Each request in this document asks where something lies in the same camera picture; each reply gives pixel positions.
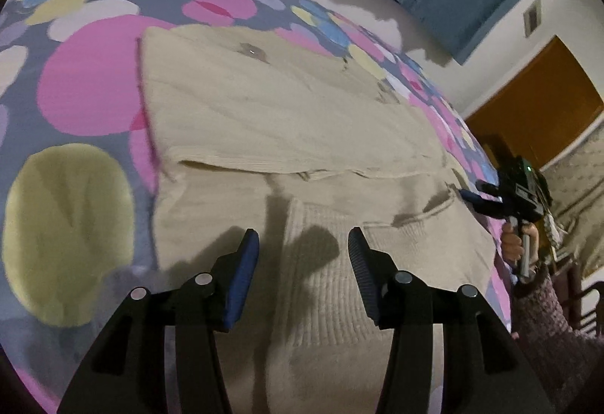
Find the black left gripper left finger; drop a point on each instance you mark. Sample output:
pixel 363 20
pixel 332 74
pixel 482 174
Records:
pixel 124 369

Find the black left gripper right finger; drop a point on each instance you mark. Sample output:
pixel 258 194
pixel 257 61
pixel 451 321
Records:
pixel 485 201

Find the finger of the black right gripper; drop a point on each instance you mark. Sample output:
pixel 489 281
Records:
pixel 484 370

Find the beige knit sweater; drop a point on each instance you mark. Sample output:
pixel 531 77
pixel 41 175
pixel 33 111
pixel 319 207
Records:
pixel 252 131

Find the purple knit sleeve forearm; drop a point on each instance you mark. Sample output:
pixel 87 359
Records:
pixel 567 362

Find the person's right hand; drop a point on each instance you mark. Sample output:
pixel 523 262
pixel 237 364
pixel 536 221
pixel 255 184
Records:
pixel 512 245

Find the brown wooden door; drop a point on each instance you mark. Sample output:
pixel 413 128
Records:
pixel 540 112

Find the colourful dotted bedspread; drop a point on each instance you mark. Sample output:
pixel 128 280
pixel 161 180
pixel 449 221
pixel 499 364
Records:
pixel 69 85

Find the grey wall switch plate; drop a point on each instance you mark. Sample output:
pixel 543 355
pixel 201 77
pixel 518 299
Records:
pixel 532 17

